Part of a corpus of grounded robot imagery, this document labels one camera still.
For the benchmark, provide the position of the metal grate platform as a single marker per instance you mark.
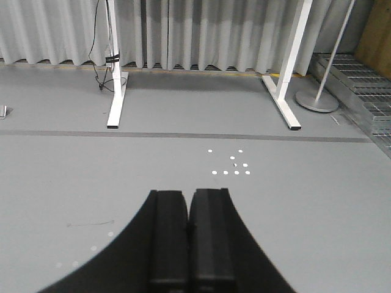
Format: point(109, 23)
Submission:
point(365, 95)

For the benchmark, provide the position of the white right table leg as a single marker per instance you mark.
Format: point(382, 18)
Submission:
point(278, 91)

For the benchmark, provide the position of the white table leg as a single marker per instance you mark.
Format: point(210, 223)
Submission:
point(119, 79)
point(278, 91)

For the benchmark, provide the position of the white left table leg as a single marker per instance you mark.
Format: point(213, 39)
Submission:
point(119, 79)

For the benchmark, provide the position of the grey round-base floor stand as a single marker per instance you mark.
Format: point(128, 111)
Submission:
point(322, 101)

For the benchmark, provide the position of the white pleated curtain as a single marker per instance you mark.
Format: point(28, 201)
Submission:
point(244, 35)

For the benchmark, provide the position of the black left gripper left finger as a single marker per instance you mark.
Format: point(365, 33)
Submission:
point(149, 255)

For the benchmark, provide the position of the small grey floor object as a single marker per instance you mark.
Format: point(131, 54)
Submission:
point(5, 111)

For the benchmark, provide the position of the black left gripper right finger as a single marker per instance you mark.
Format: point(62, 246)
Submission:
point(224, 256)

